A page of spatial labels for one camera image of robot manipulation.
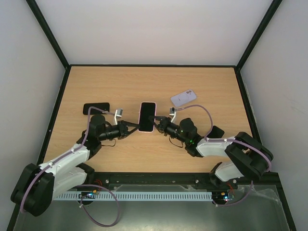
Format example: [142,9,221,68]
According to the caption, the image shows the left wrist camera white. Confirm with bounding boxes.
[114,108,123,125]

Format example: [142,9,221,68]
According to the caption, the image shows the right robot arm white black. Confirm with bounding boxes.
[149,116,273,189]

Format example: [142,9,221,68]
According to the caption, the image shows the lilac magsafe phone case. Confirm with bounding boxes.
[170,89,197,107]

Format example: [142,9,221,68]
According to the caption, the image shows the black enclosure frame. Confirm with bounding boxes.
[4,0,298,231]

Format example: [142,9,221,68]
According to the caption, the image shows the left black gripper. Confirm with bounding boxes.
[98,120,140,141]

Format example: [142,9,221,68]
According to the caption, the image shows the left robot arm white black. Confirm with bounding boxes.
[10,115,139,217]

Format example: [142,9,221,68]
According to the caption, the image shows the black smartphone right side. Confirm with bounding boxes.
[207,126,225,139]

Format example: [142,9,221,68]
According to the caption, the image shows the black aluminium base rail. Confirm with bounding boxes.
[72,172,280,191]

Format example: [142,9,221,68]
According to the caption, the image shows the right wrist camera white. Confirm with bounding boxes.
[169,107,177,123]

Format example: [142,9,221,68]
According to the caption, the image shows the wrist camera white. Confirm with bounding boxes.
[114,108,123,125]
[169,107,177,123]

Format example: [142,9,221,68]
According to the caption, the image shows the pink phone case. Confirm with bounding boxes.
[137,101,157,133]

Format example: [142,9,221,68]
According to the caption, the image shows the black phone case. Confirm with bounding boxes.
[82,103,110,115]

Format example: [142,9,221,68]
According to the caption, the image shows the white slotted cable duct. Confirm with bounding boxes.
[55,191,212,202]

